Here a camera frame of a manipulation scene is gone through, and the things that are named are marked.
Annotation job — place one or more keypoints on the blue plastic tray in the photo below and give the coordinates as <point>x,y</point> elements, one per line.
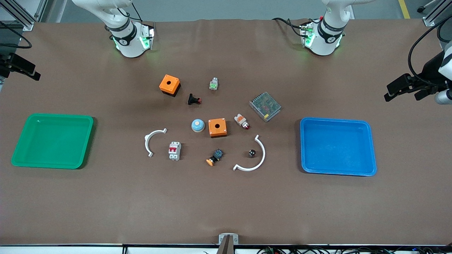
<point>337,146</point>

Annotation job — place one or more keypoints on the white red circuit breaker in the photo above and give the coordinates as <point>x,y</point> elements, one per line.
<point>174,151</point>

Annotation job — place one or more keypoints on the green plastic tray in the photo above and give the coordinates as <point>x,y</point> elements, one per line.
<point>53,141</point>

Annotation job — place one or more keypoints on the metal mesh power supply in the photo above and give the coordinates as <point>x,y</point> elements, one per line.
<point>265,106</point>

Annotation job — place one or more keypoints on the grey metal bracket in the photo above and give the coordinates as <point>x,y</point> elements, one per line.
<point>222,238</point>

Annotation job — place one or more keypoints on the small black capacitor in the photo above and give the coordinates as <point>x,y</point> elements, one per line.
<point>251,153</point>

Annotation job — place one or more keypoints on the orange mushroom button blue body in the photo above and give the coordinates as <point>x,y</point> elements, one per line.
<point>215,157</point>

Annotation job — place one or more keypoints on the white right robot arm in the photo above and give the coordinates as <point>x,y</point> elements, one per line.
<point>129,38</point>

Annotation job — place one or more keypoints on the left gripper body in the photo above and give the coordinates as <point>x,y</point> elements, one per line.
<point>430,71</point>

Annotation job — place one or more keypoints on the blue dome buzzer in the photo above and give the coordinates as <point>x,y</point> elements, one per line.
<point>198,125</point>

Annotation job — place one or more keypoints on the dark camera pole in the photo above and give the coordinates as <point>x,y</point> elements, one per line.
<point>226,247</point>

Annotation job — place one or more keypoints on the white orange red indicator lamp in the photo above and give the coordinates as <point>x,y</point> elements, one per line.
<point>241,121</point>

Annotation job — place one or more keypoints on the small white arc clamp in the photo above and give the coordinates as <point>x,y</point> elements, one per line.
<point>147,141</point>

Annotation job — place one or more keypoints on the large white arc clamp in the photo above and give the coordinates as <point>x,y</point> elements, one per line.
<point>262,155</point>

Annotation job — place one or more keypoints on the green white selector switch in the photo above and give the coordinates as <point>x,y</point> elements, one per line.
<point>213,84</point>

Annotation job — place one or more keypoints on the aluminium frame profile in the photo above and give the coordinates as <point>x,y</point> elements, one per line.
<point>21,14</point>
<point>436,14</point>

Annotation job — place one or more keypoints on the brown table mat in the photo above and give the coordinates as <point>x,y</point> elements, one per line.
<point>226,201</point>

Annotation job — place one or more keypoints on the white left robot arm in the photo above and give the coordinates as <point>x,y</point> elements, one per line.
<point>325,38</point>

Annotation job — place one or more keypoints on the black red push button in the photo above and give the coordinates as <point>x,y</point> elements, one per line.
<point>193,99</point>

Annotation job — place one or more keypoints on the orange button box black base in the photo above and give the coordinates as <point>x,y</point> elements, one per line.
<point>169,84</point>

